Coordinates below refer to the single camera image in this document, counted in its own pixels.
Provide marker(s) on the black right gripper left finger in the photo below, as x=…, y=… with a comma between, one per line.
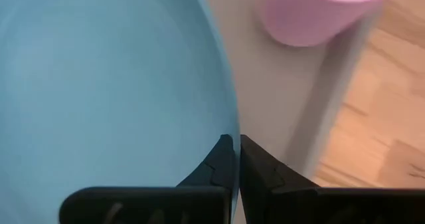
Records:
x=149, y=205

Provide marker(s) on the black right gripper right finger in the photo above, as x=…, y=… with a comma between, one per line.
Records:
x=315, y=205

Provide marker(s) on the blue plastic plate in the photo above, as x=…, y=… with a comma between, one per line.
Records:
x=116, y=101

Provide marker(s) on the pink plastic mug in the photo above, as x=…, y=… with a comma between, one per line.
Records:
x=299, y=18

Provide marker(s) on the gray plastic tray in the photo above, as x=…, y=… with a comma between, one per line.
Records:
x=272, y=101

